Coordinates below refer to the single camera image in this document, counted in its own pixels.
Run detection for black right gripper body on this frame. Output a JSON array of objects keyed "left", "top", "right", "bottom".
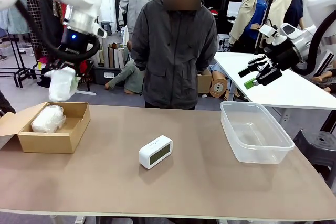
[{"left": 264, "top": 41, "right": 299, "bottom": 71}]

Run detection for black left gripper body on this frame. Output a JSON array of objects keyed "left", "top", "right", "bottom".
[{"left": 59, "top": 27, "right": 100, "bottom": 63}]

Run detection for bubble-wrapped white clock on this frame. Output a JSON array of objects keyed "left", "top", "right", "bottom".
[
  {"left": 44, "top": 67, "right": 79, "bottom": 102},
  {"left": 30, "top": 105, "right": 67, "bottom": 133}
]

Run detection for white unwrapped digital clock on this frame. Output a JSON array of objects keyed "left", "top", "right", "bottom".
[{"left": 138, "top": 135, "right": 174, "bottom": 170}]

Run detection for dark plastic bin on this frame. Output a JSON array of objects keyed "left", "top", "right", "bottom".
[{"left": 93, "top": 66, "right": 124, "bottom": 85}]

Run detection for white table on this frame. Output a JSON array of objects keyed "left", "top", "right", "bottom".
[{"left": 214, "top": 51, "right": 336, "bottom": 111}]

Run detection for grey plastic stool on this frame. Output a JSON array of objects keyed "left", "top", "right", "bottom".
[{"left": 101, "top": 20, "right": 113, "bottom": 35}]

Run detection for white computer case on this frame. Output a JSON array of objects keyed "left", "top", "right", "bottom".
[{"left": 216, "top": 34, "right": 231, "bottom": 52}]

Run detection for seated mannequin legs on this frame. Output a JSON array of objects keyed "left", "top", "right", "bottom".
[{"left": 311, "top": 60, "right": 336, "bottom": 93}]

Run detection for lying mannequin in grey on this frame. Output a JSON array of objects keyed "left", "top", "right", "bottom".
[{"left": 104, "top": 60, "right": 144, "bottom": 95}]

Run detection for brown paper roll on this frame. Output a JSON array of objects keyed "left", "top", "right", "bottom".
[{"left": 209, "top": 70, "right": 229, "bottom": 98}]

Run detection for mannequin with navy top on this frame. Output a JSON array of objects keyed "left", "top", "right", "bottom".
[{"left": 265, "top": 0, "right": 307, "bottom": 51}]

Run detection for mannequin with blue shirt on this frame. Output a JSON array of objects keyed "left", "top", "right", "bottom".
[{"left": 228, "top": 0, "right": 274, "bottom": 54}]

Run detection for black tripod pole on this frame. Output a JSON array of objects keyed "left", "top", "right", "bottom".
[{"left": 253, "top": 0, "right": 279, "bottom": 54}]

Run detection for dark checked garment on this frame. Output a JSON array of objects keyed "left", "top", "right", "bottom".
[{"left": 26, "top": 0, "right": 43, "bottom": 49}]

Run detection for large brown cardboard box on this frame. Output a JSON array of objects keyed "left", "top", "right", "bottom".
[{"left": 196, "top": 68, "right": 213, "bottom": 94}]

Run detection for clear plastic container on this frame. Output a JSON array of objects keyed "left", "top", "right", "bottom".
[{"left": 219, "top": 101, "right": 295, "bottom": 164}]

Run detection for white monitor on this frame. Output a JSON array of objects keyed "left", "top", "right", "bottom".
[{"left": 227, "top": 1, "right": 243, "bottom": 18}]

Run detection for light blue fuzzy garment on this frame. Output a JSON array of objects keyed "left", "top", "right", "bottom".
[{"left": 0, "top": 5, "right": 31, "bottom": 36}]

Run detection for dark-sleeved bystander arm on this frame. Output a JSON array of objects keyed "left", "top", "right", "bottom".
[{"left": 0, "top": 91, "right": 16, "bottom": 116}]

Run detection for figure in light grey hoodie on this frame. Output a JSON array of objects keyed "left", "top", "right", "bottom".
[{"left": 118, "top": 0, "right": 156, "bottom": 41}]

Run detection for open brown cardboard box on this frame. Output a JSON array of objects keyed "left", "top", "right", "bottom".
[{"left": 0, "top": 102, "right": 91, "bottom": 154}]

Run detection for person in grey jacket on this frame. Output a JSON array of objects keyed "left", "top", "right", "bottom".
[{"left": 131, "top": 0, "right": 218, "bottom": 110}]

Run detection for black plastic stool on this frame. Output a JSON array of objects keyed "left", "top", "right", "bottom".
[{"left": 292, "top": 129, "right": 336, "bottom": 183}]

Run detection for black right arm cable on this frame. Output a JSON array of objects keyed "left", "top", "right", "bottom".
[{"left": 290, "top": 10, "right": 336, "bottom": 76}]

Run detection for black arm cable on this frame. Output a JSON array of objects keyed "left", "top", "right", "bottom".
[
  {"left": 290, "top": 10, "right": 336, "bottom": 76},
  {"left": 14, "top": 0, "right": 101, "bottom": 61}
]

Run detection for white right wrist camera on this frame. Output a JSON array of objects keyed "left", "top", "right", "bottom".
[{"left": 259, "top": 24, "right": 279, "bottom": 38}]

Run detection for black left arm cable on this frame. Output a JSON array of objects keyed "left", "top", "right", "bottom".
[{"left": 14, "top": 0, "right": 101, "bottom": 61}]

